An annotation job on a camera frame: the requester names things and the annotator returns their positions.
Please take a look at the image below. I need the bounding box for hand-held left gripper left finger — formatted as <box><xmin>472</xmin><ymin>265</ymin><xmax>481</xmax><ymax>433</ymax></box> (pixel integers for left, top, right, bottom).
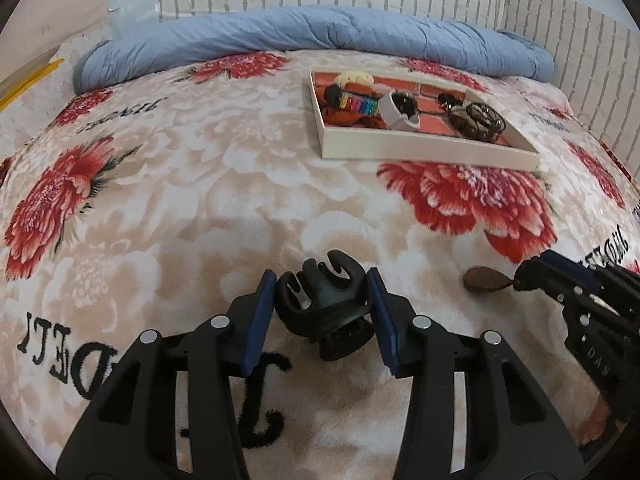
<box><xmin>55</xmin><ymin>269</ymin><xmax>278</xmax><ymax>480</ymax></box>

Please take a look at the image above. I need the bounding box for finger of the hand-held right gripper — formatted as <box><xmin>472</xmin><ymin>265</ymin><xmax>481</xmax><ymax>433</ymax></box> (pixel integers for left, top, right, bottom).
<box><xmin>512</xmin><ymin>257</ymin><xmax>583</xmax><ymax>306</ymax></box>
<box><xmin>537</xmin><ymin>251</ymin><xmax>601</xmax><ymax>286</ymax></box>

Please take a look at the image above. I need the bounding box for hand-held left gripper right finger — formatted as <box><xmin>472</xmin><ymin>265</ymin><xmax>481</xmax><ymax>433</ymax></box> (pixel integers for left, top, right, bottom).
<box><xmin>365</xmin><ymin>267</ymin><xmax>586</xmax><ymax>480</ymax></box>

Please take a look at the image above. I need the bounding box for brown wooden teardrop pendant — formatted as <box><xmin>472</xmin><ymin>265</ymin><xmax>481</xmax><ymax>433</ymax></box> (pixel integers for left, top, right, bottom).
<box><xmin>462</xmin><ymin>266</ymin><xmax>516</xmax><ymax>293</ymax></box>

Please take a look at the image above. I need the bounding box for black hair claw clip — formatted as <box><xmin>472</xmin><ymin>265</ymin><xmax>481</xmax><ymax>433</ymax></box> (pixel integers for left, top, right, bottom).
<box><xmin>275</xmin><ymin>250</ymin><xmax>376</xmax><ymax>362</ymax></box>

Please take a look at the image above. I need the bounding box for black braided leather bracelet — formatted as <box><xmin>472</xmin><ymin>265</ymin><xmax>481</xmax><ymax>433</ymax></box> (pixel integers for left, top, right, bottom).
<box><xmin>467</xmin><ymin>101</ymin><xmax>507</xmax><ymax>136</ymax></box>

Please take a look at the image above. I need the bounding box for white tray with brick lining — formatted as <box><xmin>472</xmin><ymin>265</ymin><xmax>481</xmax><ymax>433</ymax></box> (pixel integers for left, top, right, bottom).
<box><xmin>307</xmin><ymin>64</ymin><xmax>542</xmax><ymax>172</ymax></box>

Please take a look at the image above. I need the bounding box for brown wooden bead bracelet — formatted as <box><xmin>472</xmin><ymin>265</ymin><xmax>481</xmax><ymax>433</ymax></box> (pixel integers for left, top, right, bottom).
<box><xmin>447</xmin><ymin>105</ymin><xmax>488</xmax><ymax>137</ymax></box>

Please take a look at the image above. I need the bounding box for orange fabric scrunchie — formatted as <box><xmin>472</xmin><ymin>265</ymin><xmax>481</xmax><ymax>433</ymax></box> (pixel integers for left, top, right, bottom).
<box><xmin>322</xmin><ymin>102</ymin><xmax>388</xmax><ymax>128</ymax></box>

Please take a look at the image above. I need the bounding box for white strap wristwatch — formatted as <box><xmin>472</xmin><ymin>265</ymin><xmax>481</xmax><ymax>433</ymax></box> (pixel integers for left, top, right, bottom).
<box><xmin>377</xmin><ymin>89</ymin><xmax>420</xmax><ymax>132</ymax></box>

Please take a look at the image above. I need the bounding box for rainbow beaded bracelet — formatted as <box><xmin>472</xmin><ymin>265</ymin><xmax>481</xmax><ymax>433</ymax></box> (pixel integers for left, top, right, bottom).
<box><xmin>324</xmin><ymin>85</ymin><xmax>381</xmax><ymax>116</ymax></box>

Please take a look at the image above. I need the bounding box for person's right hand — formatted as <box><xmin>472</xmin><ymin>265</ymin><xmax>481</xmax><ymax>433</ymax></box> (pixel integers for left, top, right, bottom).
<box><xmin>575</xmin><ymin>402</ymin><xmax>615</xmax><ymax>448</ymax></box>

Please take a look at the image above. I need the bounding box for cream round hair accessory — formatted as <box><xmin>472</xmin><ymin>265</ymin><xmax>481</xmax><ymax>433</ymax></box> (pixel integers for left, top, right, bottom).
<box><xmin>334</xmin><ymin>71</ymin><xmax>373</xmax><ymax>88</ymax></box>

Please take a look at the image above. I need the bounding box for blue quilt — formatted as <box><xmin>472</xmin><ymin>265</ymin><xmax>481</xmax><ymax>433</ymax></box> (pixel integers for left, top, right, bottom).
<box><xmin>72</xmin><ymin>4</ymin><xmax>556</xmax><ymax>95</ymax></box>

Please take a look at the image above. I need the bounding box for yellow strip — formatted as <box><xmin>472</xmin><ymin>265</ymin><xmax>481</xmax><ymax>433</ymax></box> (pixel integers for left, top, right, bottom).
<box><xmin>0</xmin><ymin>57</ymin><xmax>66</xmax><ymax>111</ymax></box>

